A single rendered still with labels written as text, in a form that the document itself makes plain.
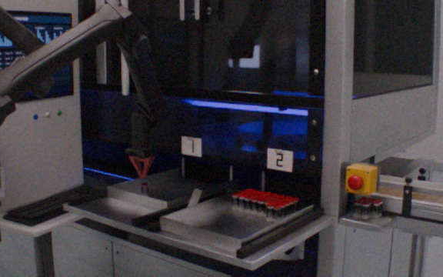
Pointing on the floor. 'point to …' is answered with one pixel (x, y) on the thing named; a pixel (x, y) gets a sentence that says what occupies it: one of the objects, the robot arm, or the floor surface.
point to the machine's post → (336, 133)
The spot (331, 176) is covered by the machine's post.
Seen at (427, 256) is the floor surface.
